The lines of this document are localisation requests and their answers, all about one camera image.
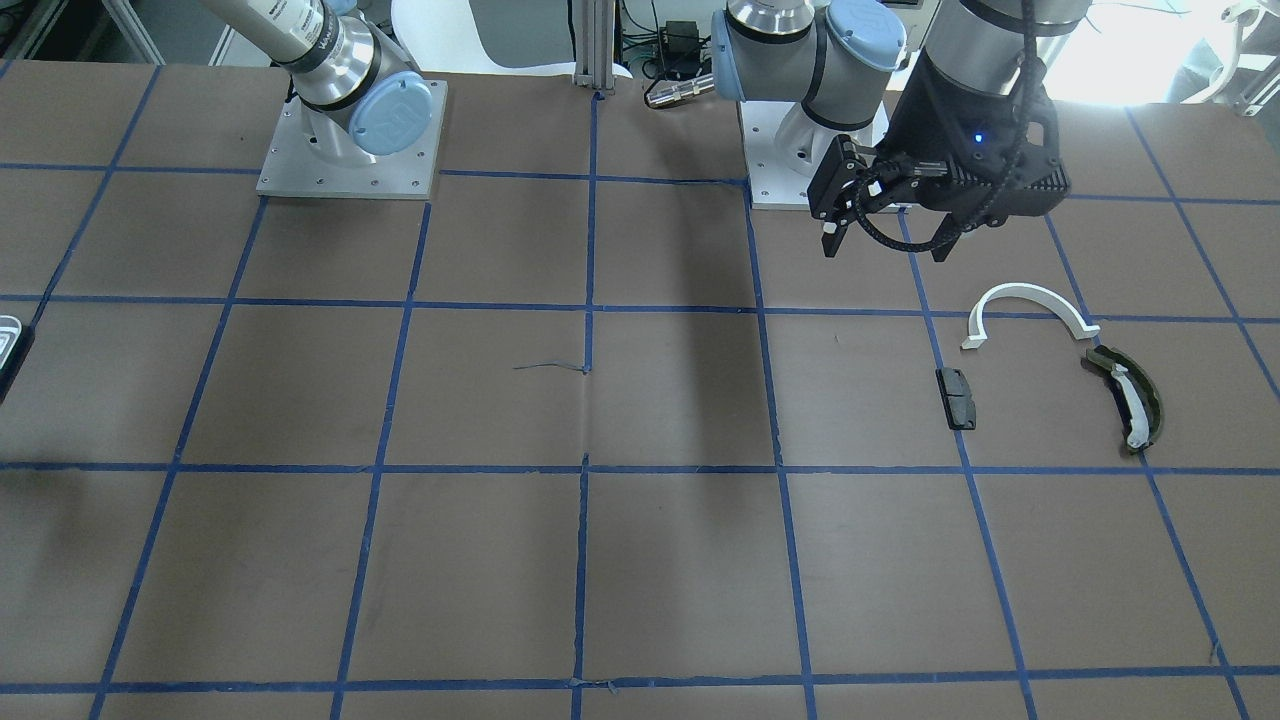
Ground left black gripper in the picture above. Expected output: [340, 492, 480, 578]
[808, 55, 1071, 263]

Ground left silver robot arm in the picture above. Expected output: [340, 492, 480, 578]
[710, 1, 1091, 263]

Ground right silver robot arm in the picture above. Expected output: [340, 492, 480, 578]
[205, 1, 436, 156]

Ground silver metal tray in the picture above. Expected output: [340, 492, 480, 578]
[0, 314, 27, 375]

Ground white curved plastic part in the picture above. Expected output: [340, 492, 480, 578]
[960, 282, 1101, 351]

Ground small black brake pad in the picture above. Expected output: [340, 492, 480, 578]
[934, 366, 977, 430]

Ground dark green brake shoe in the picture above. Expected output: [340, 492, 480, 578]
[1084, 345, 1165, 454]

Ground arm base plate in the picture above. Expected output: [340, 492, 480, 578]
[256, 78, 451, 201]
[739, 101, 838, 211]

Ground aluminium frame post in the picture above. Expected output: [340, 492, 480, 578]
[568, 0, 618, 95]

